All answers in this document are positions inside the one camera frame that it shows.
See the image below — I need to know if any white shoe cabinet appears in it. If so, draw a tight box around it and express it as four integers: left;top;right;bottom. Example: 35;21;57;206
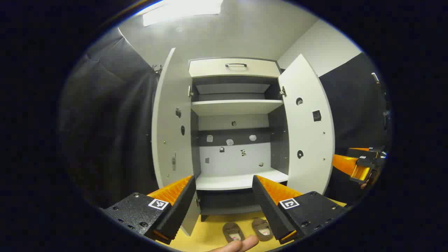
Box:
188;58;290;222

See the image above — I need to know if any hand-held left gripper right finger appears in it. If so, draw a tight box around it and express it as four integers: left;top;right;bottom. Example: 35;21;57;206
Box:
252;175;349;245

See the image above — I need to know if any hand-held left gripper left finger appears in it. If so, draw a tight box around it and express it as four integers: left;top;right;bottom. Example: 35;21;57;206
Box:
101;175;197;245

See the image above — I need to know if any black backdrop cloth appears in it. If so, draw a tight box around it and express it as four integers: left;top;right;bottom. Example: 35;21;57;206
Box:
319;52;392;205
58;28;161;209

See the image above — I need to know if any white cabinet drawer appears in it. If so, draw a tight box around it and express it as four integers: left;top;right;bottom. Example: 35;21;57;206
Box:
188;58;281;78

